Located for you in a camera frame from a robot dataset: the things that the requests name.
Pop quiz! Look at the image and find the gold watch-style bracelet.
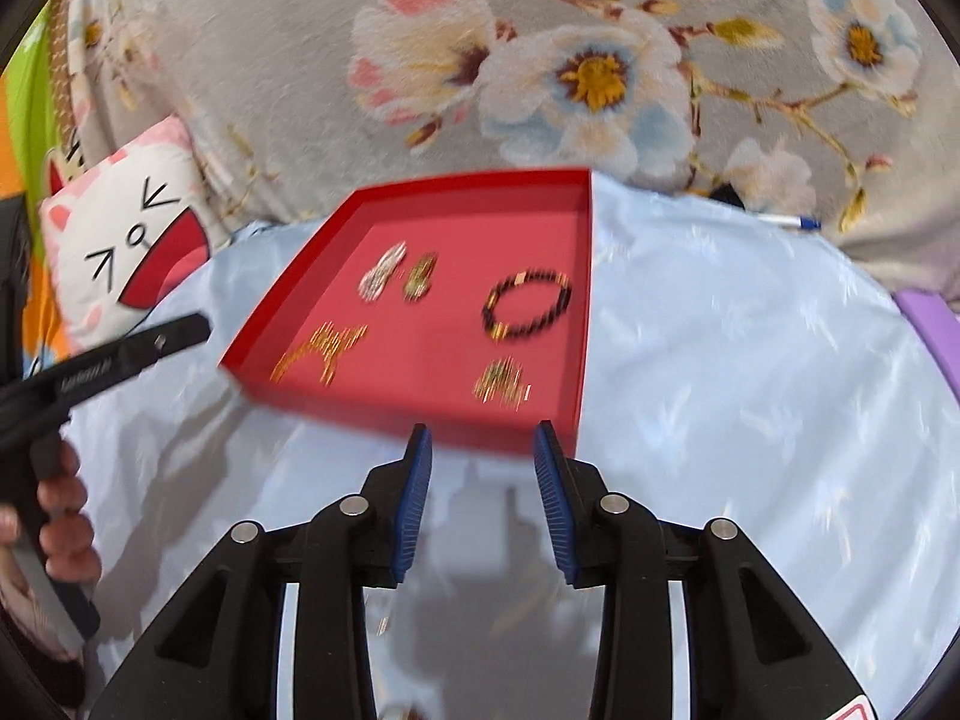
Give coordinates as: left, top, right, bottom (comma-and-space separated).
471, 356, 535, 412

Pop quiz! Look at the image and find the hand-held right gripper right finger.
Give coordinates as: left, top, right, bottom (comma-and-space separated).
532, 418, 884, 720

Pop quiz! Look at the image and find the black bead bracelet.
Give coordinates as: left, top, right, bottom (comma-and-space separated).
480, 266, 575, 344

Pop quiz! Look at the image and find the gold filigree brooch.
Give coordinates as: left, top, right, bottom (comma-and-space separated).
401, 251, 442, 305

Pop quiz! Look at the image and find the colourful printed cloth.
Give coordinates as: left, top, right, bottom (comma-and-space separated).
0, 0, 83, 361

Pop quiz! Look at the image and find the cat face pillow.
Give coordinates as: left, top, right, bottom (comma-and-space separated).
39, 116, 226, 350

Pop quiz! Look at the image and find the gold chain bracelet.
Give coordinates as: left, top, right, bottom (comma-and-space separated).
270, 319, 372, 387

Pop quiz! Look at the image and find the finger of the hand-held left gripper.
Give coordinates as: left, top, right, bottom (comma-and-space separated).
133, 313, 213, 366

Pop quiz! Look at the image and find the white pen with blue cap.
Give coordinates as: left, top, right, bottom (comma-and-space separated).
754, 211, 824, 232

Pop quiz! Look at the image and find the grey floral blanket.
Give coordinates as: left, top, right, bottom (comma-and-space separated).
52, 0, 960, 293

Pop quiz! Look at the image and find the person's left hand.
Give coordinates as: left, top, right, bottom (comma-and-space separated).
0, 439, 104, 587

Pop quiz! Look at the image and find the pearl bracelet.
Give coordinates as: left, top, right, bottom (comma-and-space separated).
356, 240, 410, 305

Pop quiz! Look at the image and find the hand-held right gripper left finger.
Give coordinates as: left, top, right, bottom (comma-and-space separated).
88, 422, 434, 720

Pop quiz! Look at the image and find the red cardboard box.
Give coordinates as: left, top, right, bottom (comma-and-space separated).
217, 167, 595, 460

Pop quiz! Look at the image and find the purple notebook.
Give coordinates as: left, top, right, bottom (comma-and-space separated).
892, 286, 960, 406

